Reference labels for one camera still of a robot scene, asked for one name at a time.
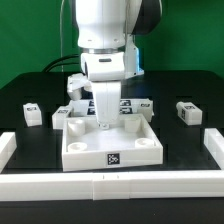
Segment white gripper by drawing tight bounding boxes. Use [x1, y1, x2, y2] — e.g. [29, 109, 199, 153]
[90, 79, 123, 126]

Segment white square tabletop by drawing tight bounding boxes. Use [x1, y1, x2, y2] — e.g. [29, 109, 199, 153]
[61, 114, 163, 172]

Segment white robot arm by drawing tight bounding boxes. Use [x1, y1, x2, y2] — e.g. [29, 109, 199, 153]
[74, 0, 162, 127]

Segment white left fence piece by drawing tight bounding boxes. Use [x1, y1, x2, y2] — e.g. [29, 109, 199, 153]
[0, 132, 17, 173]

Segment white fence piece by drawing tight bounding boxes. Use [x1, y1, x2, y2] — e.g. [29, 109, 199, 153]
[0, 132, 17, 173]
[204, 128, 224, 170]

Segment white right fence piece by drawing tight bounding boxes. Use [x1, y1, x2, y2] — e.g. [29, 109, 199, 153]
[204, 128, 224, 170]

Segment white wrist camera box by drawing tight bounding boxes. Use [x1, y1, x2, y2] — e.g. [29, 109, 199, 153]
[81, 36, 144, 82]

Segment white marker base plate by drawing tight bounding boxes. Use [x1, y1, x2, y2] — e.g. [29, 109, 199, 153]
[68, 98, 141, 119]

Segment black cable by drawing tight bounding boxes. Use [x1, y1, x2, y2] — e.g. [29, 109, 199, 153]
[41, 54, 83, 73]

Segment grey thin cable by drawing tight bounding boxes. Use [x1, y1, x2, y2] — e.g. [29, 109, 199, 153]
[59, 0, 66, 73]

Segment white front fence rail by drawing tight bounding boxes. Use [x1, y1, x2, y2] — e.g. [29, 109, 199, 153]
[0, 170, 224, 201]

